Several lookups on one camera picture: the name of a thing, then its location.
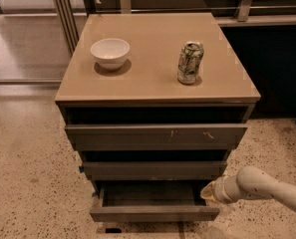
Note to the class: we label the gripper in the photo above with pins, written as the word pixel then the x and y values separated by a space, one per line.
pixel 221 188

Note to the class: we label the grey bottom drawer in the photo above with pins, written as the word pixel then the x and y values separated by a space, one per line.
pixel 152 201

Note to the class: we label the grey drawer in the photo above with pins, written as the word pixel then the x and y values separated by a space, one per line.
pixel 85 137
pixel 152 201
pixel 154 170

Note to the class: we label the grey top drawer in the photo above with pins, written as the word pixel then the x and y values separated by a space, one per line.
pixel 85 137

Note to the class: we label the grey middle drawer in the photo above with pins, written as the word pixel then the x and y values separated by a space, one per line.
pixel 154 170

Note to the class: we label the grey drawer cabinet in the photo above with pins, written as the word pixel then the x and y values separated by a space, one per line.
pixel 145 89

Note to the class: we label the green patterned drink can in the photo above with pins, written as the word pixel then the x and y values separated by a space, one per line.
pixel 189 61

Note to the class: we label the white ceramic bowl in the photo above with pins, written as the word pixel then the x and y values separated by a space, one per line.
pixel 110 53

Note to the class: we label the metal railing frame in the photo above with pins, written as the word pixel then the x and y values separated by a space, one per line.
pixel 187 0

